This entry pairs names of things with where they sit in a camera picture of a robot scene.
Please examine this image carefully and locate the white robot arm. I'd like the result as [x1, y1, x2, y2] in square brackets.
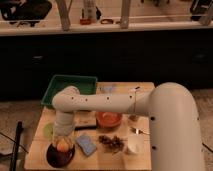
[52, 82, 205, 171]

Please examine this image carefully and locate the yellow-orange apple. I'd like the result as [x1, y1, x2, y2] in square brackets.
[56, 141, 69, 152]

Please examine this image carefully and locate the small glass jar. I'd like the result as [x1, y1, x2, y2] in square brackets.
[129, 115, 139, 122]

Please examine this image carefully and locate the black pole stand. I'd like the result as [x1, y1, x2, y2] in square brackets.
[9, 121, 23, 171]

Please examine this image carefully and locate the black rectangular tray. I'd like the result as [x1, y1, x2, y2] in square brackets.
[74, 111, 97, 128]

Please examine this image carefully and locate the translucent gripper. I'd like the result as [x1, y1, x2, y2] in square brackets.
[52, 132, 74, 145]

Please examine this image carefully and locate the dark purple bowl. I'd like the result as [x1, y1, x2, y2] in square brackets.
[46, 144, 75, 168]

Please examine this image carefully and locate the blue sponge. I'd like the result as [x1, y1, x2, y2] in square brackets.
[76, 134, 97, 156]

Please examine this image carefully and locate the wooden board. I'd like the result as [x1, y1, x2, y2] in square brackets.
[23, 81, 156, 171]

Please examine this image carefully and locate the white cup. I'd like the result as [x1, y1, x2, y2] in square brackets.
[127, 134, 144, 155]

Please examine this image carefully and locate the green plastic tray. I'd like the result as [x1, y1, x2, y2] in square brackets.
[41, 75, 98, 109]

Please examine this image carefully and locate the green round object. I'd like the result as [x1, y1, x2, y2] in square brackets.
[43, 123, 53, 139]

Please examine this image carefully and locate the orange bowl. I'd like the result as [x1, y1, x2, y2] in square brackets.
[96, 112, 122, 128]

